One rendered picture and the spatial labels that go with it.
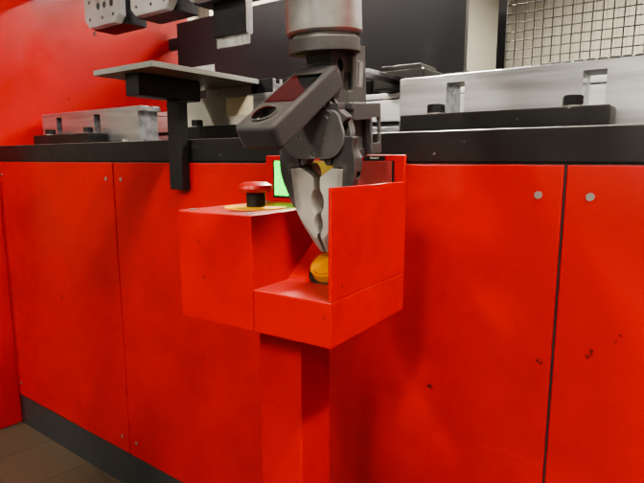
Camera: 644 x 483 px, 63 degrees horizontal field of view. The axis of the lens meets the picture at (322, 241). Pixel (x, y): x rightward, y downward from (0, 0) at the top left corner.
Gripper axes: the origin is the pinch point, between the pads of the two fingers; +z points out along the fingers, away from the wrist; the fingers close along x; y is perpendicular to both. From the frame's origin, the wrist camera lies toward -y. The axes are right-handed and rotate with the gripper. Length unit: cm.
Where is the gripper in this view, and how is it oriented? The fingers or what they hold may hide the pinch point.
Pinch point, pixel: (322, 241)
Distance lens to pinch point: 54.5
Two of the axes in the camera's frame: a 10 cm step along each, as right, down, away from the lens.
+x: -8.4, -0.9, 5.4
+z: 0.5, 9.7, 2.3
